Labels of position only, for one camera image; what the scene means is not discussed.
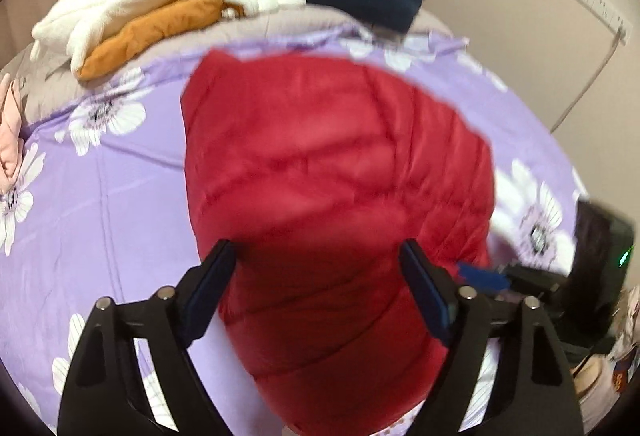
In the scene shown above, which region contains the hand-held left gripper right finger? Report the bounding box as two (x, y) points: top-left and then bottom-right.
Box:
(398, 238), (585, 436)

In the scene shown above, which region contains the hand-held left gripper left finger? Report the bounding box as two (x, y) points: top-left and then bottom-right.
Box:
(57, 238), (237, 436)

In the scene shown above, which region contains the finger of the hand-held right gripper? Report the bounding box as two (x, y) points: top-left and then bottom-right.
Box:
(456, 261), (565, 301)

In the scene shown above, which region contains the red puffer jacket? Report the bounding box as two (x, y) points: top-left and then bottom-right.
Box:
(180, 48), (497, 436)

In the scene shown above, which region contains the pink clothes pile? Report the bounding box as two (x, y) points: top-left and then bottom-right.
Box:
(0, 73), (27, 196)

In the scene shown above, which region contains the printed white bag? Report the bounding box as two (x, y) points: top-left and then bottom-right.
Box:
(570, 286), (640, 422)

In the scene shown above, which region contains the purple floral bedsheet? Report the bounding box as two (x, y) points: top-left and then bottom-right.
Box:
(0, 23), (596, 436)

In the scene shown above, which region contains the mustard orange garment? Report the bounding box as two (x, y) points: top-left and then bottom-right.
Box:
(77, 0), (246, 82)

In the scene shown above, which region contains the white power cable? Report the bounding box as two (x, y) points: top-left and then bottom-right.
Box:
(549, 30), (626, 133)

